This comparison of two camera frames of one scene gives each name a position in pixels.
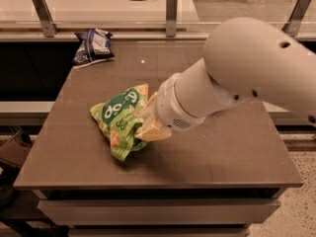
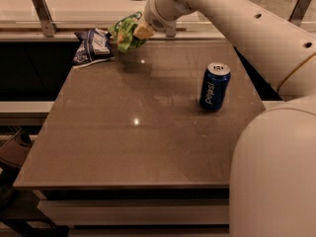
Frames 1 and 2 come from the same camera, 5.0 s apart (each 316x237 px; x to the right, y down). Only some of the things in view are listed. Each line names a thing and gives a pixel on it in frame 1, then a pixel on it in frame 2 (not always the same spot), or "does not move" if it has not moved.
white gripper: (168, 105) to (154, 21)
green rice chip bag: (118, 117) to (123, 34)
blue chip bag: (95, 45) does not move
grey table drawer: (157, 212) does not move
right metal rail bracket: (292, 27) does not move
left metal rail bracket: (44, 14) does not move
